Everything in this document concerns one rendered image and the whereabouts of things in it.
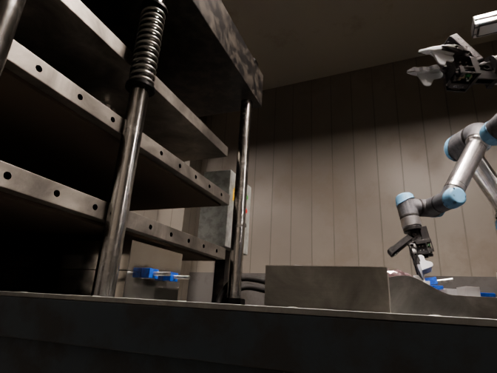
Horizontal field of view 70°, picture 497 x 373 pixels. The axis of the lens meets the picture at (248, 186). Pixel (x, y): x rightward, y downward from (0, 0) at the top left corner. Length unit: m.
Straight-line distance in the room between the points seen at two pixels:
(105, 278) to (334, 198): 2.63
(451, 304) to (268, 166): 2.82
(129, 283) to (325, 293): 0.62
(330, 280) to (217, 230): 1.21
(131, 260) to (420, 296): 0.77
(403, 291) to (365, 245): 2.19
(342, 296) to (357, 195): 2.71
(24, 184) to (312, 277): 0.60
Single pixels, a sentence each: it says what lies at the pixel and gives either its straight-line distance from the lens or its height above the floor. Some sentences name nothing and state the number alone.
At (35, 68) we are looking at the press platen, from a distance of 0.95.
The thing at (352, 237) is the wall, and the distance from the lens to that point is 3.21.
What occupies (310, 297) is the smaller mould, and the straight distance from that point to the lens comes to 0.61.
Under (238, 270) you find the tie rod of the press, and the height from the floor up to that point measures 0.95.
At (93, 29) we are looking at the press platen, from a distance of 1.14.
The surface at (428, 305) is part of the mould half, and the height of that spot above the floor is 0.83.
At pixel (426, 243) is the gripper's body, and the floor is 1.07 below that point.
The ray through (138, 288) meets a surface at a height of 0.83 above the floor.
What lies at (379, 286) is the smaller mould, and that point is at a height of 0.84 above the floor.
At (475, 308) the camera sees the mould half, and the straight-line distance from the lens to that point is 1.07.
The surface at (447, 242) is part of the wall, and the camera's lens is 3.17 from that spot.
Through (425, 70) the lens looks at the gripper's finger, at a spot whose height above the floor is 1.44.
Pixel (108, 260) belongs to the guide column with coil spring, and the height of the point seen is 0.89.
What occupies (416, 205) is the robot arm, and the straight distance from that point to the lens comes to 1.62.
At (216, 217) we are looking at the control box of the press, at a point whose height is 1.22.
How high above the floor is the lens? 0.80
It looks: 19 degrees up
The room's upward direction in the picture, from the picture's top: 3 degrees clockwise
